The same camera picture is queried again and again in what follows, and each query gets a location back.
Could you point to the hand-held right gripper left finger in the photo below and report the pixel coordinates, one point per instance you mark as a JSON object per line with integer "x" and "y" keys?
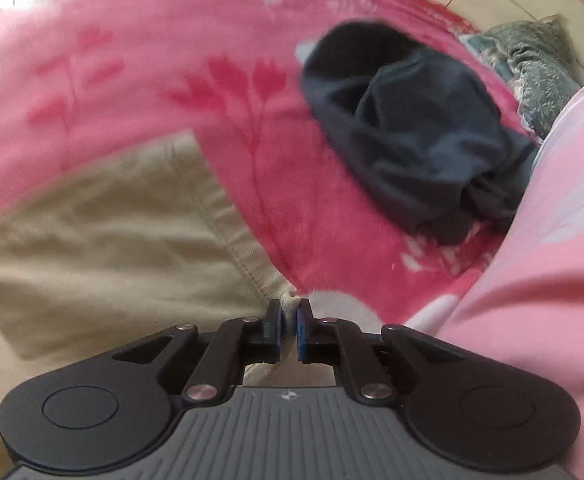
{"x": 273, "y": 332}

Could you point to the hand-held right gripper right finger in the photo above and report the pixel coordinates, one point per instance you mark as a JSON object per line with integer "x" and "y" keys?
{"x": 303, "y": 332}

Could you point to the khaki pants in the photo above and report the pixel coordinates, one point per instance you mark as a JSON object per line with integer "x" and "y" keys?
{"x": 97, "y": 260}

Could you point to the dark navy garment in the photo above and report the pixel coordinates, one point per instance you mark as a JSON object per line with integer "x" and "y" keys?
{"x": 412, "y": 135}

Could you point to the pink quilt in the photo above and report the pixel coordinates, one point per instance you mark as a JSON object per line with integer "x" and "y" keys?
{"x": 547, "y": 285}

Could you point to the red floral blanket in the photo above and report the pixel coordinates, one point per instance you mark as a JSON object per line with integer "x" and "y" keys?
{"x": 122, "y": 25}

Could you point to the grey floral pillow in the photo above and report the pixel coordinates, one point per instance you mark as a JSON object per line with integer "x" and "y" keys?
{"x": 537, "y": 70}

